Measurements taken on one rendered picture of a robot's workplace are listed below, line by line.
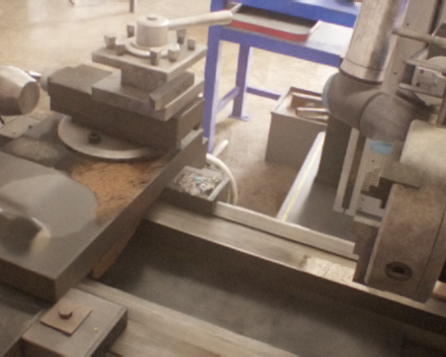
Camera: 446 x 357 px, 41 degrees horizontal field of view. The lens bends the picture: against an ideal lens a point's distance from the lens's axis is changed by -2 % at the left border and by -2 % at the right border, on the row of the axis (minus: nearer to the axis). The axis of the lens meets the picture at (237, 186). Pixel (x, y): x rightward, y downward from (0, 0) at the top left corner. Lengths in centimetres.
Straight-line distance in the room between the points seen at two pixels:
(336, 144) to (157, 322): 144
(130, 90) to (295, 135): 189
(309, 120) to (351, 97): 174
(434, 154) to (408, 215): 9
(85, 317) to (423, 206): 52
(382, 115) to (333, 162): 118
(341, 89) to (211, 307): 50
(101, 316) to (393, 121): 62
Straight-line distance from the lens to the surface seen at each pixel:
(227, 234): 120
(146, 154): 122
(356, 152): 212
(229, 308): 121
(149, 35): 117
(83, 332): 95
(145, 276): 127
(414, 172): 79
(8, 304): 100
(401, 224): 79
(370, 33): 119
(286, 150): 305
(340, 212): 225
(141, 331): 100
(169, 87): 115
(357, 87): 121
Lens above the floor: 157
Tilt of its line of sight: 33 degrees down
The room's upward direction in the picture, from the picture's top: 7 degrees clockwise
